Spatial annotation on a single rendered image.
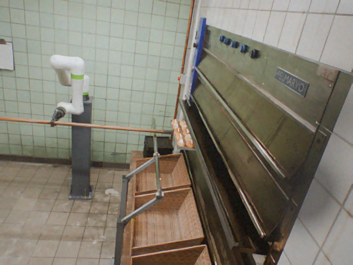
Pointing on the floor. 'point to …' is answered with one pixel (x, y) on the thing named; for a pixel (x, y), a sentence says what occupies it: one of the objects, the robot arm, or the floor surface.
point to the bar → (139, 207)
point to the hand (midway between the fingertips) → (53, 122)
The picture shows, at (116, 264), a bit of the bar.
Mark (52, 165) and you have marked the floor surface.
